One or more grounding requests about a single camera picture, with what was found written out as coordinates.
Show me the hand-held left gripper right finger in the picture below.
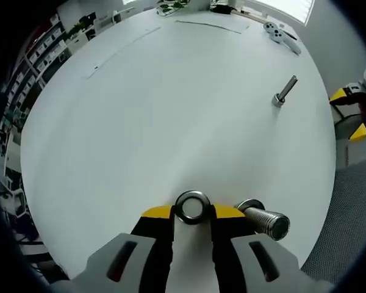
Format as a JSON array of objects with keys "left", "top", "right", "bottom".
[{"left": 209, "top": 203, "right": 336, "bottom": 293}]

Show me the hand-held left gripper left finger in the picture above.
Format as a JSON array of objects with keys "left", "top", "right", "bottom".
[{"left": 53, "top": 204, "right": 175, "bottom": 293}]

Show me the thick threaded steel stud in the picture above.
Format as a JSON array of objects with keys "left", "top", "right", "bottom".
[{"left": 236, "top": 203, "right": 290, "bottom": 242}]

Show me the thin threaded steel stud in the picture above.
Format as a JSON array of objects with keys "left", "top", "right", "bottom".
[{"left": 271, "top": 75, "right": 299, "bottom": 108}]

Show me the white game controller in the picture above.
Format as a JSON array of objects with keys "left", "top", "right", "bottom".
[
  {"left": 264, "top": 21, "right": 283, "bottom": 37},
  {"left": 271, "top": 29, "right": 302, "bottom": 56}
]

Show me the black pen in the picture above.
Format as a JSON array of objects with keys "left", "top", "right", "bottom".
[{"left": 279, "top": 29, "right": 298, "bottom": 41}]

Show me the grey mesh office chair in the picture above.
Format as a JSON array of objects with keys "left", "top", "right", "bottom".
[{"left": 301, "top": 114, "right": 366, "bottom": 293}]

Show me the trailing plant in glass bowl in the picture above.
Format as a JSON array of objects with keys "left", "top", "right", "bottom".
[{"left": 157, "top": 0, "right": 192, "bottom": 15}]

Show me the white storage shelving unit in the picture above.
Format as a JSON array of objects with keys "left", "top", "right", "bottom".
[{"left": 4, "top": 12, "right": 73, "bottom": 129}]

